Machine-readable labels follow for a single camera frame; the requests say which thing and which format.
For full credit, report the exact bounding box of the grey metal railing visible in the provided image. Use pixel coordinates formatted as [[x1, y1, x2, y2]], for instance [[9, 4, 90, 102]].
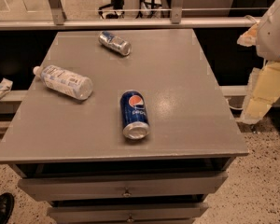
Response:
[[0, 0, 259, 31]]

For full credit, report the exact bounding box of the black office chair base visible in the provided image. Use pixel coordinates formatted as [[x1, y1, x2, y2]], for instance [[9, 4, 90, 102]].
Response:
[[98, 0, 161, 19]]

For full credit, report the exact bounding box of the clear plastic water bottle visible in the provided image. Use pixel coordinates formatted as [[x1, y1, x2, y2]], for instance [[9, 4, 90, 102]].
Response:
[[33, 65, 93, 101]]

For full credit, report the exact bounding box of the grey lower drawer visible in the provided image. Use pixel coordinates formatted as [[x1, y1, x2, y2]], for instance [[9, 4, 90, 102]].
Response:
[[48, 203, 208, 224]]

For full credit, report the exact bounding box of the blue pepsi can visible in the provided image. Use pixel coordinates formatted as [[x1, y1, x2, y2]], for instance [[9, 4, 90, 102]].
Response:
[[119, 91, 150, 140]]

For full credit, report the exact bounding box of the grey drawer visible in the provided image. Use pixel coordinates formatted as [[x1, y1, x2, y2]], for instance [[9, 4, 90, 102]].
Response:
[[18, 172, 228, 201], [48, 203, 208, 224]]

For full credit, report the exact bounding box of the black leather shoe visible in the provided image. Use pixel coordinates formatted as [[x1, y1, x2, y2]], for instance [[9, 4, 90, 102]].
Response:
[[0, 192, 15, 224]]

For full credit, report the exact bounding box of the silver blue soda can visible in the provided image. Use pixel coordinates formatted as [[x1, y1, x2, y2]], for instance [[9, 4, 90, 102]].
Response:
[[98, 31, 132, 56]]

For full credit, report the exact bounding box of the white cable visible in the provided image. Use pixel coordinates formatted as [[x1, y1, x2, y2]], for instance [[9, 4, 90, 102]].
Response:
[[225, 97, 245, 112]]

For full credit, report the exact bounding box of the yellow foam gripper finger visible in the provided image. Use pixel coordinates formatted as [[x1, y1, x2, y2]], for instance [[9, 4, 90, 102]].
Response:
[[237, 23, 259, 47], [240, 61, 280, 125]]

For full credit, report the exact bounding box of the grey upper drawer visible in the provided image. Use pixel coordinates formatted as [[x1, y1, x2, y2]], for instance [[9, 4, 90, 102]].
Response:
[[18, 172, 228, 201]]

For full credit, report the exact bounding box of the crumpled white packet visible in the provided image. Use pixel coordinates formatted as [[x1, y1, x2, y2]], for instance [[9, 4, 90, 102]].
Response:
[[0, 78, 13, 99]]

